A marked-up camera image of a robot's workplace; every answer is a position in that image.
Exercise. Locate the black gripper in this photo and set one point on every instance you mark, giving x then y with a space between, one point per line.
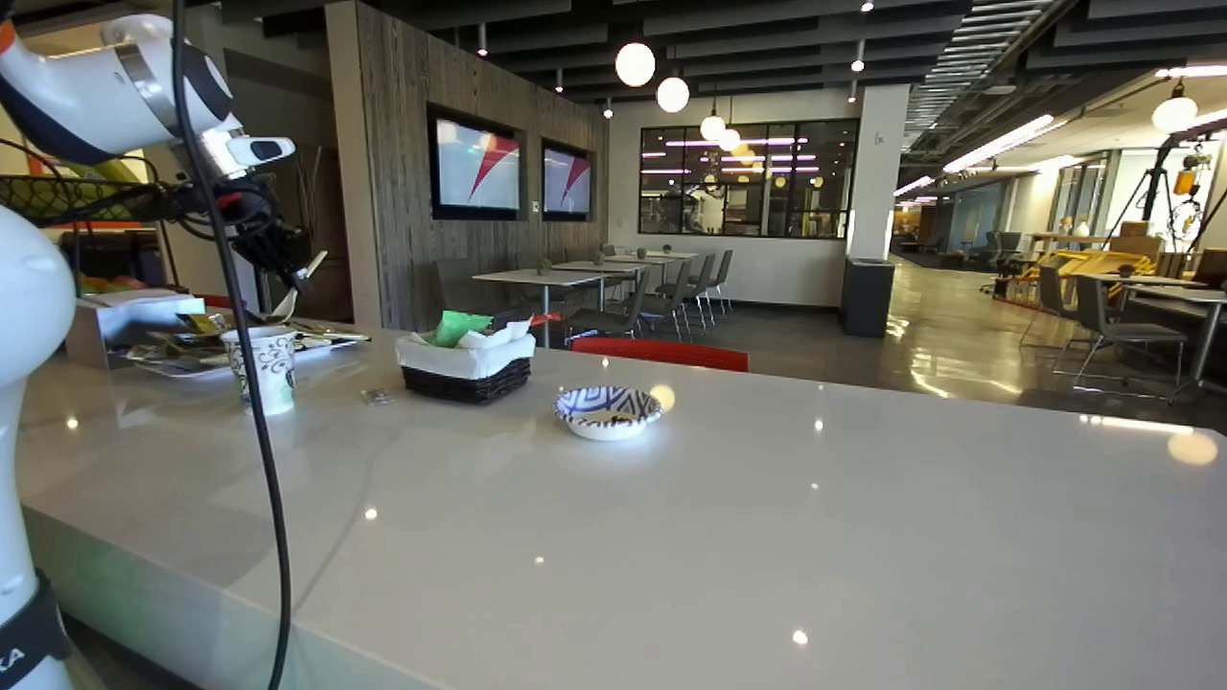
271 240

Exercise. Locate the white plastic spoon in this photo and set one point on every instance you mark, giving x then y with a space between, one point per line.
317 264

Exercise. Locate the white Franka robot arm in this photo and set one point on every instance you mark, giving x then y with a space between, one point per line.
23 330

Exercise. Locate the patterned paper cup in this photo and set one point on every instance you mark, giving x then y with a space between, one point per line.
273 371

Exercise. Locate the cluttered serving tray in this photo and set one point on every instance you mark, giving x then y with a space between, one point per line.
329 343

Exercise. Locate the white food container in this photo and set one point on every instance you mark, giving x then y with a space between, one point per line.
141 307

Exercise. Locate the green packet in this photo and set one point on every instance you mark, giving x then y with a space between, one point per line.
459 327

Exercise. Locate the black basket with white liner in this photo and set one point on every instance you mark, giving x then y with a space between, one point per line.
464 378

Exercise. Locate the grey dining table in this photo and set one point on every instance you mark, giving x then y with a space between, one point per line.
537 277

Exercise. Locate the patterned small bowl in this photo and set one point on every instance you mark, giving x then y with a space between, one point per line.
582 424

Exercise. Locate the grey dining chair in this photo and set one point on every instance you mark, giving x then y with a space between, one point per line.
666 298

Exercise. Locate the red chair back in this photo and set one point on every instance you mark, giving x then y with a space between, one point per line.
657 356

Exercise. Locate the large round pendant lamp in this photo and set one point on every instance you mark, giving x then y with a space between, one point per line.
636 65

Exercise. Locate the medium round pendant lamp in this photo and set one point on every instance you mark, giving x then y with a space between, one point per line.
674 95

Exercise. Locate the small round pendant lamp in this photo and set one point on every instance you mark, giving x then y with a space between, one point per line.
711 129

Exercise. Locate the dark framed interior window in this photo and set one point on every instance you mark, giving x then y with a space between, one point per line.
749 178

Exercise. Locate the white square pillar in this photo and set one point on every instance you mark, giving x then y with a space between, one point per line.
881 175

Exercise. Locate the round lamp near office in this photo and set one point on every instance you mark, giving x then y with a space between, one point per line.
1176 113

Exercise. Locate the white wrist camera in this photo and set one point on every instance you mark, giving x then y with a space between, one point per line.
252 153

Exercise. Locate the large wall television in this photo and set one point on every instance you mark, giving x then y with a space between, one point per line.
478 167

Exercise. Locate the small wall television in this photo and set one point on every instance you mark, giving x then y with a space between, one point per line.
571 183

